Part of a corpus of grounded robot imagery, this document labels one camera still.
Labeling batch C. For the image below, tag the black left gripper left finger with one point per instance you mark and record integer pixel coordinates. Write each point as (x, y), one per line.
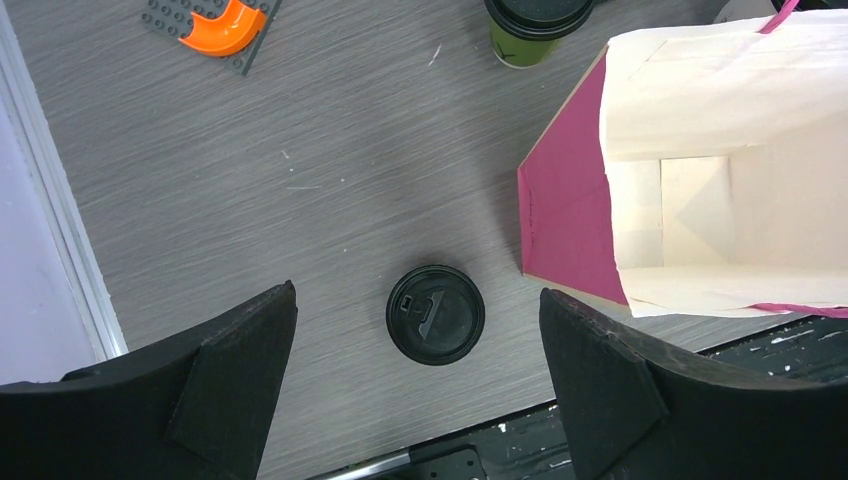
(196, 405)

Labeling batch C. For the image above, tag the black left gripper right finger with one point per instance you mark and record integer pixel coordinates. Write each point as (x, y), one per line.
(633, 406)

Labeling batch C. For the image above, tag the stack of black lids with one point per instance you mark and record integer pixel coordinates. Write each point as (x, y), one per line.
(435, 315)

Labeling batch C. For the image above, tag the paper gift bag pink handles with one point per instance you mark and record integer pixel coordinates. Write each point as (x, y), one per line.
(699, 170)

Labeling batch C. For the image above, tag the green paper cup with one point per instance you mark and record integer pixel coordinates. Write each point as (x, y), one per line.
(516, 52)

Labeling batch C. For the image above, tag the black coffee cup lid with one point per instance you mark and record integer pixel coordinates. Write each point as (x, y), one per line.
(539, 20)

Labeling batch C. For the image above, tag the orange plastic piece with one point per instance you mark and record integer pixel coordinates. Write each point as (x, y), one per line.
(228, 33)

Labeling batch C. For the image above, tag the grey lego baseplate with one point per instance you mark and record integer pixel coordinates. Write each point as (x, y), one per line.
(172, 19)

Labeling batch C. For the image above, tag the aluminium frame rail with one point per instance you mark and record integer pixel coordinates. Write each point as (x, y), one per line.
(78, 264)

